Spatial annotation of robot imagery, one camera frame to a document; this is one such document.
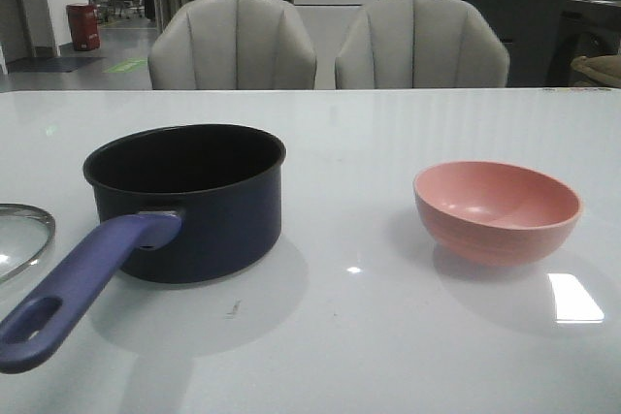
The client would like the pink plastic bowl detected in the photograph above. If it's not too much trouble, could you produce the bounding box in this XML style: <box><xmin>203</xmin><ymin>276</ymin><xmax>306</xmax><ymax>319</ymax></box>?
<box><xmin>412</xmin><ymin>161</ymin><xmax>582</xmax><ymax>266</ymax></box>

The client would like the glass pot lid blue knob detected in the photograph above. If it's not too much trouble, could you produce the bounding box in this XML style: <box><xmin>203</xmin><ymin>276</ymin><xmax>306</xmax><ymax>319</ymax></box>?
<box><xmin>1</xmin><ymin>203</ymin><xmax>56</xmax><ymax>283</ymax></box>

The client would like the dark blue saucepan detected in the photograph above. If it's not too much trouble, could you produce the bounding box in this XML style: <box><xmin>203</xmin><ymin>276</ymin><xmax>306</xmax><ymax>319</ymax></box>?
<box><xmin>1</xmin><ymin>124</ymin><xmax>286</xmax><ymax>374</ymax></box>

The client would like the left beige upholstered chair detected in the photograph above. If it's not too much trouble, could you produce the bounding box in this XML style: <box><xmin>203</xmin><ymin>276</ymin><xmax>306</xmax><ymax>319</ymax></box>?
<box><xmin>147</xmin><ymin>0</ymin><xmax>317</xmax><ymax>90</ymax></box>

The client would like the beige upholstered chair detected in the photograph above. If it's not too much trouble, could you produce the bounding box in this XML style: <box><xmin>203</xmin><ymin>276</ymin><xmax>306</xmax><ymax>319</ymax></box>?
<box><xmin>147</xmin><ymin>0</ymin><xmax>317</xmax><ymax>90</ymax></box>
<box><xmin>334</xmin><ymin>0</ymin><xmax>510</xmax><ymax>89</ymax></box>

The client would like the right beige upholstered chair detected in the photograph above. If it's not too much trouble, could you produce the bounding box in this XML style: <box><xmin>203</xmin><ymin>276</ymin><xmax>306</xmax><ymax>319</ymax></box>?
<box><xmin>334</xmin><ymin>0</ymin><xmax>510</xmax><ymax>89</ymax></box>

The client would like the red trash bin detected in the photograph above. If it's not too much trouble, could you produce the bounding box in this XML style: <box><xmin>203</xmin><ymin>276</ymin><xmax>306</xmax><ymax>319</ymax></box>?
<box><xmin>66</xmin><ymin>4</ymin><xmax>100</xmax><ymax>51</ymax></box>

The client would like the black appliance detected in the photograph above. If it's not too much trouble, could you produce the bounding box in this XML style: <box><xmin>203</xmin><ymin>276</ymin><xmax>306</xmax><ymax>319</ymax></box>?
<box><xmin>545</xmin><ymin>0</ymin><xmax>620</xmax><ymax>86</ymax></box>

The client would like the olive cushion seat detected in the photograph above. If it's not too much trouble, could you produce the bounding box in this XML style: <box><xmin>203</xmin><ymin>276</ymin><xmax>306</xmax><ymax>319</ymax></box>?
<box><xmin>571</xmin><ymin>54</ymin><xmax>621</xmax><ymax>88</ymax></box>

